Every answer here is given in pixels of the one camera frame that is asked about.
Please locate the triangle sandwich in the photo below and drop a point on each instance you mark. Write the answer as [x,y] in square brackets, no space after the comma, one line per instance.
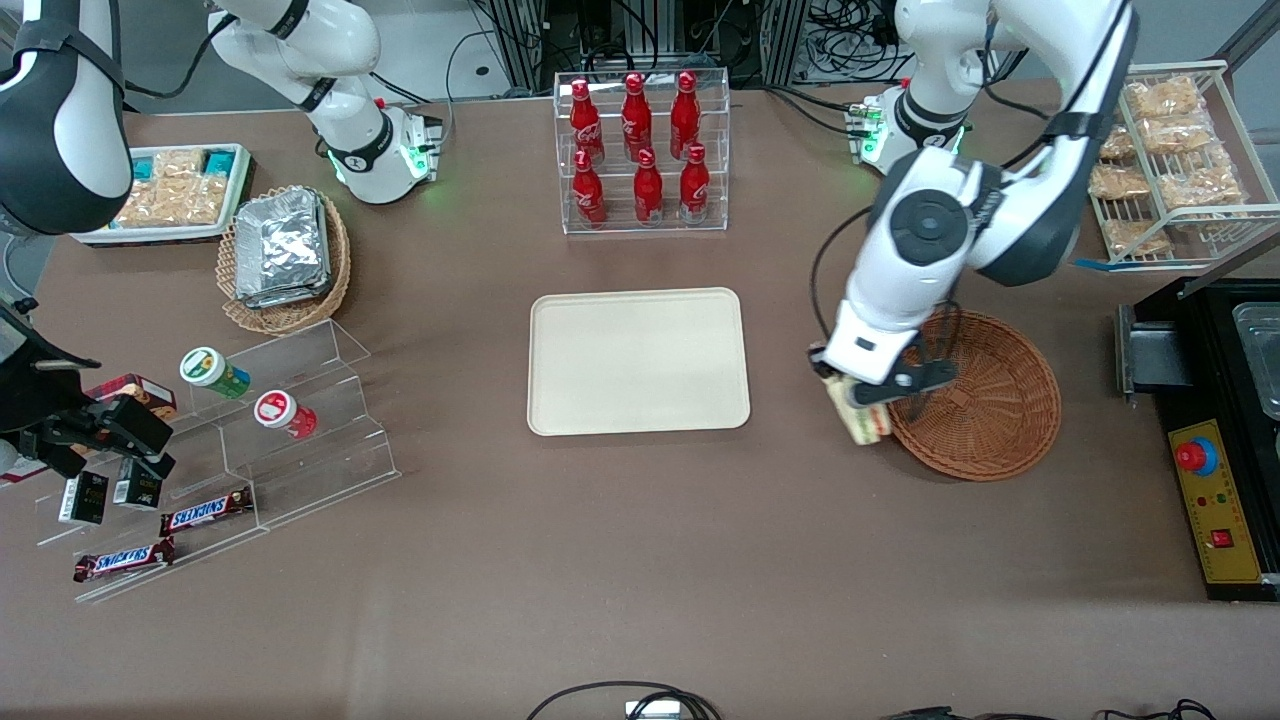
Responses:
[860,420]

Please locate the white and grey left robot arm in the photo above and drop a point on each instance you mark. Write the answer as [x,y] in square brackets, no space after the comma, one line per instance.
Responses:
[930,225]

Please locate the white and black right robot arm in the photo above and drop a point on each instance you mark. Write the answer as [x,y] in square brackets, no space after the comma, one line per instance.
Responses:
[60,130]

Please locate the dark brown wicker basket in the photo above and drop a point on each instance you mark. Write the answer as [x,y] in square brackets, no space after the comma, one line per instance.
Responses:
[1000,400]

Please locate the cream rectangular tray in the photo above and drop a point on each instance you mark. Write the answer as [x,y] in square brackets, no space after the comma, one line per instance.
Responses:
[640,360]

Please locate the white snack tray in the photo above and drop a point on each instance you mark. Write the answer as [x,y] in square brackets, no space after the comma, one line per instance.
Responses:
[100,237]

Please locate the light wicker basket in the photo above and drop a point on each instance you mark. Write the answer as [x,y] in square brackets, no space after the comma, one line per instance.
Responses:
[290,318]

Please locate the small black carton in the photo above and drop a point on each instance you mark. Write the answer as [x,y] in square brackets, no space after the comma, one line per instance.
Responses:
[137,487]
[83,498]

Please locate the red-brown chocolate box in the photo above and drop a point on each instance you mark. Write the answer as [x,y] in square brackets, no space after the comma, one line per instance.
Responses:
[140,390]

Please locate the Snickers chocolate bar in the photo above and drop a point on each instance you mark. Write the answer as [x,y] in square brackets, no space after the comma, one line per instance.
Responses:
[122,561]
[205,511]

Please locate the green can with white lid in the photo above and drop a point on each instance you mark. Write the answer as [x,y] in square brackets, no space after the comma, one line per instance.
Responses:
[212,372]

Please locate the red can with white lid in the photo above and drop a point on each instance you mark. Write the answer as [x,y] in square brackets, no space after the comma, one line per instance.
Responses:
[285,415]

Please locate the clear acrylic stepped stand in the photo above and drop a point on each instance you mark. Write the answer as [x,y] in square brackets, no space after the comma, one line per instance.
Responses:
[300,480]

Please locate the blue tape strip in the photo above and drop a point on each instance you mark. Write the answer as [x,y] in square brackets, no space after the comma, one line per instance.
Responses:
[1092,265]

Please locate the silver foil packet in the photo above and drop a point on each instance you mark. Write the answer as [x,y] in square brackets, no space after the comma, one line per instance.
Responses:
[290,301]
[282,245]

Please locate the red cola bottle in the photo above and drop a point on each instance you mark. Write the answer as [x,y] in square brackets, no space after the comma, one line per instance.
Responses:
[586,125]
[589,198]
[636,120]
[648,195]
[685,118]
[694,190]

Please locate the tan cracker bag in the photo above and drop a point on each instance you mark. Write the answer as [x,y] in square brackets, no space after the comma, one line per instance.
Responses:
[200,200]
[145,205]
[180,165]

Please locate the dark grey drawer block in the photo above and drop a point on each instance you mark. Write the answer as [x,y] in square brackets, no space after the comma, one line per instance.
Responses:
[1160,355]

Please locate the teal snack packet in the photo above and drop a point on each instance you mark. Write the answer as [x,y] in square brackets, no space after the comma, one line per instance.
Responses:
[218,162]
[146,167]

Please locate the brown table cloth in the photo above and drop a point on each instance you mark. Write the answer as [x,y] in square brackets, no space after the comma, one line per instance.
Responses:
[640,560]

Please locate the red emergency stop button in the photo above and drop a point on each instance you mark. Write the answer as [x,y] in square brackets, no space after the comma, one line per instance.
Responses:
[1192,457]

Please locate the clear acrylic bottle rack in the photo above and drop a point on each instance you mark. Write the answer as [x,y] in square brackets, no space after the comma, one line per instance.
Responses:
[720,100]

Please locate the black appliance housing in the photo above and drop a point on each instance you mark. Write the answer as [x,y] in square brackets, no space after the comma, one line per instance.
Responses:
[1220,330]

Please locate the yellow control panel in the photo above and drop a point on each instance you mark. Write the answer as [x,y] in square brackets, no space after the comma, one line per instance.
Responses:
[1225,500]

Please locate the steel pan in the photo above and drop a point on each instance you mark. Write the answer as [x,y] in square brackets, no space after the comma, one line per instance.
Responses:
[1262,350]

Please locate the silver plug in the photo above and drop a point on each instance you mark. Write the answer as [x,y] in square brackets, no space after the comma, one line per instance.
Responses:
[652,711]

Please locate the aluminium profile beam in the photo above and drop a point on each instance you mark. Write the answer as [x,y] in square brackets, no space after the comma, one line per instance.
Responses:
[1255,30]

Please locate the aluminium frame post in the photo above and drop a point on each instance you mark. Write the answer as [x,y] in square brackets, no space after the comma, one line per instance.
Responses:
[520,40]
[785,40]

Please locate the red rocker switch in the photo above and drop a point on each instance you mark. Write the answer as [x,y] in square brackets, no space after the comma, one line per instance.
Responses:
[1222,539]

